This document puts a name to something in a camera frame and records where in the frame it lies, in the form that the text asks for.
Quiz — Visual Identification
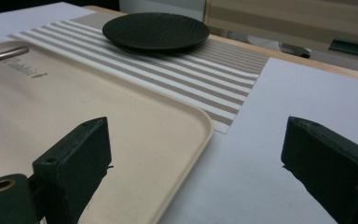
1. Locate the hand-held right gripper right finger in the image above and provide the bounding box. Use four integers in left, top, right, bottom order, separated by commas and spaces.
280, 116, 358, 224

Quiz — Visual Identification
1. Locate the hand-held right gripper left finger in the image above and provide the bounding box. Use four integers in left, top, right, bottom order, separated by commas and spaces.
32, 116, 113, 224

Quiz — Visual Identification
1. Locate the beige tray with rabbit print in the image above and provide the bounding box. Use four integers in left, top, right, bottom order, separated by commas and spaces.
0, 40, 215, 224

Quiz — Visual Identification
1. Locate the silver knife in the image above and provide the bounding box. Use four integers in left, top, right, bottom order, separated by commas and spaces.
0, 45, 31, 66

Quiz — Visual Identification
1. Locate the black textured plate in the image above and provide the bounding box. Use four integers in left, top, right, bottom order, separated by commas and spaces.
102, 11, 211, 52

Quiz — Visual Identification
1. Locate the dark chair base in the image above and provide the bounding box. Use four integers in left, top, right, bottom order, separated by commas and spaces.
277, 41, 312, 60

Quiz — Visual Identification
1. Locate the striped grey placemat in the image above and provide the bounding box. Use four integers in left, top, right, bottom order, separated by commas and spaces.
7, 11, 271, 135

